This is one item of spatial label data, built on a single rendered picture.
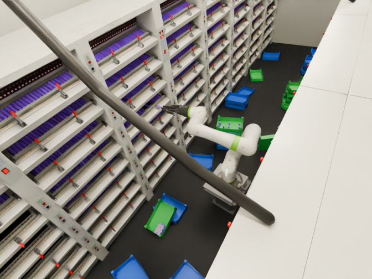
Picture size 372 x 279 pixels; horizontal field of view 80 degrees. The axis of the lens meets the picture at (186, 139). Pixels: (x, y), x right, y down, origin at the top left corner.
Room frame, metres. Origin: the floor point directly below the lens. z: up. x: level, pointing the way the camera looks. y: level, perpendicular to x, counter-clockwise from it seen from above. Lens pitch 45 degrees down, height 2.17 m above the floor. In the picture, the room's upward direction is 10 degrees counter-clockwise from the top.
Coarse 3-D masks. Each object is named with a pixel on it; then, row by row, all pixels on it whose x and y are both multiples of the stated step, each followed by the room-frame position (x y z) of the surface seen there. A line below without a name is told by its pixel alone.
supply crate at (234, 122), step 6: (222, 120) 2.06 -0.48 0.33; (228, 120) 2.03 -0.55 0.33; (234, 120) 2.01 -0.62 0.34; (240, 120) 1.98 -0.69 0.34; (216, 126) 1.89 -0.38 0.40; (222, 126) 1.95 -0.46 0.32; (234, 126) 1.91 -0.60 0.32; (240, 126) 1.90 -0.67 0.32; (234, 132) 1.82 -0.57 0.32; (240, 132) 1.79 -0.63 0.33
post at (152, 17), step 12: (144, 0) 1.94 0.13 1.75; (156, 0) 1.90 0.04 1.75; (144, 12) 1.90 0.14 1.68; (156, 12) 1.88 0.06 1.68; (144, 24) 1.92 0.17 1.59; (156, 24) 1.86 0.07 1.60; (156, 48) 1.88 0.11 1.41; (168, 60) 1.91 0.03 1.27; (168, 72) 1.88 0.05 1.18; (168, 84) 1.86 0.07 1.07; (180, 120) 1.92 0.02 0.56; (180, 144) 1.86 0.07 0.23
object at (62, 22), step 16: (96, 0) 2.22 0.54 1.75; (112, 0) 2.12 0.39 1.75; (128, 0) 2.03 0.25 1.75; (64, 16) 1.88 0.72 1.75; (80, 16) 1.81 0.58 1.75; (96, 16) 1.74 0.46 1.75; (16, 32) 1.69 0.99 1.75; (32, 32) 1.62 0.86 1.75; (64, 32) 1.51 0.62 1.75; (0, 48) 1.42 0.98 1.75; (16, 48) 1.37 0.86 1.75; (64, 64) 1.43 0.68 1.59; (16, 80) 1.21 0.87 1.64
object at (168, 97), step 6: (162, 90) 1.90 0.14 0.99; (168, 96) 1.86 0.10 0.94; (162, 102) 1.80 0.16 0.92; (168, 102) 1.83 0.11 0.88; (156, 108) 1.72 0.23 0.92; (150, 114) 1.65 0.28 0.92; (156, 114) 1.67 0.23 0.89; (150, 120) 1.60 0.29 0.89; (132, 132) 1.44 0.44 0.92; (138, 132) 1.48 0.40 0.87; (132, 138) 1.42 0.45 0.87
